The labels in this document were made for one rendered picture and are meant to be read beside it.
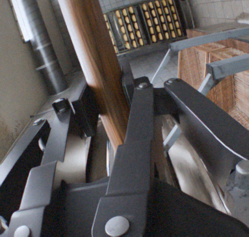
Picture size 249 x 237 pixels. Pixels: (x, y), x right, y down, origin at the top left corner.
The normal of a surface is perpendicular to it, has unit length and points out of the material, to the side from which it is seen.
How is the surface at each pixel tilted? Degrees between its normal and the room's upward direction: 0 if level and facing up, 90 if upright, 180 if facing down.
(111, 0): 90
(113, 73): 123
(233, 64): 90
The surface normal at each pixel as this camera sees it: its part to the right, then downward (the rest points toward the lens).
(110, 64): 0.56, 0.20
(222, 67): 0.04, 0.43
